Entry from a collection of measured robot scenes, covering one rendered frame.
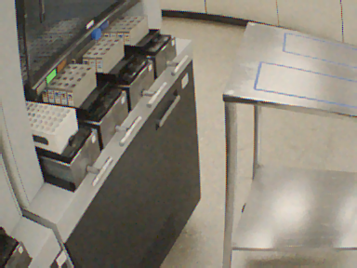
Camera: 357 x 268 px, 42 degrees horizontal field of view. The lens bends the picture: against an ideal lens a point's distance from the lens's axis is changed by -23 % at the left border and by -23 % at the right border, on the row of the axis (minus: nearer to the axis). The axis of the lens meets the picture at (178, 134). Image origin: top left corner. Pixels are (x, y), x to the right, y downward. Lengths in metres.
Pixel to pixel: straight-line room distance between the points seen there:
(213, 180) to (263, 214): 0.61
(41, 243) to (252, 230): 0.82
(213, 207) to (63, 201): 1.10
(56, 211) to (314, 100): 0.66
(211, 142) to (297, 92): 1.24
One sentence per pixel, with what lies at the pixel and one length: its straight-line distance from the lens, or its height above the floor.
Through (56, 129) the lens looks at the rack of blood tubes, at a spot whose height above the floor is 0.86.
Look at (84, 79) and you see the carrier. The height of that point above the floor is 0.87.
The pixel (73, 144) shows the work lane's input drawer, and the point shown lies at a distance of 1.18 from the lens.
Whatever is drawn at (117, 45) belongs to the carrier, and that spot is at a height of 0.87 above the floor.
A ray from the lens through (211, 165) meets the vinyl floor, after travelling 2.38.
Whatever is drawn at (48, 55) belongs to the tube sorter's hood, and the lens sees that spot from 1.13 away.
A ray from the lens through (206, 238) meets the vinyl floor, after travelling 2.05.
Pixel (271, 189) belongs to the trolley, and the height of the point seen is 0.28.
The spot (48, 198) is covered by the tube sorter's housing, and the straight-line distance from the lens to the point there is 1.19.
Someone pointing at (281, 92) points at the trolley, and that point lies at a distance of 1.29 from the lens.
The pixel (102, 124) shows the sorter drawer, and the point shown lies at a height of 0.80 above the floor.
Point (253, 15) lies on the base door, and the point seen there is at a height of 0.13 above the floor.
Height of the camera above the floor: 1.51
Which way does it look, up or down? 36 degrees down
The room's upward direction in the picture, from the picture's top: 5 degrees counter-clockwise
